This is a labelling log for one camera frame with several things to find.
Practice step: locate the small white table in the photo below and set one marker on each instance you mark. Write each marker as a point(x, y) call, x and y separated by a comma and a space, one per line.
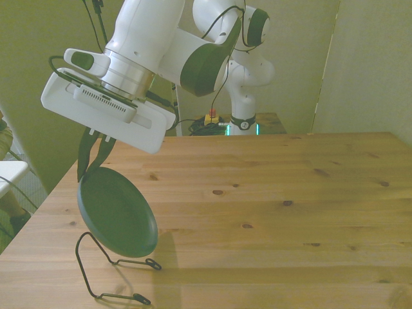
point(11, 169)

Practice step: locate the round teal plate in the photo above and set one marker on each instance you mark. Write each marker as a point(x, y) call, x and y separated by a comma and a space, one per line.
point(119, 212)

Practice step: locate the seated person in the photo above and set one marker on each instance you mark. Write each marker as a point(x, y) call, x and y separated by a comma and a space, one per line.
point(13, 206)

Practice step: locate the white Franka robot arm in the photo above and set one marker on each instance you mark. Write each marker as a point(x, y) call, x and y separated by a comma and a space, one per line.
point(145, 29)

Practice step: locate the red yellow emergency stop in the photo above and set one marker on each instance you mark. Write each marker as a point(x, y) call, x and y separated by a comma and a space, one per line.
point(212, 119)

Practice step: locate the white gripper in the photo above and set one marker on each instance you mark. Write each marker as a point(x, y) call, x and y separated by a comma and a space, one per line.
point(96, 124)

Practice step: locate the black camera stand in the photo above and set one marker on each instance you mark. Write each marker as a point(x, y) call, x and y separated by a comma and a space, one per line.
point(101, 22)

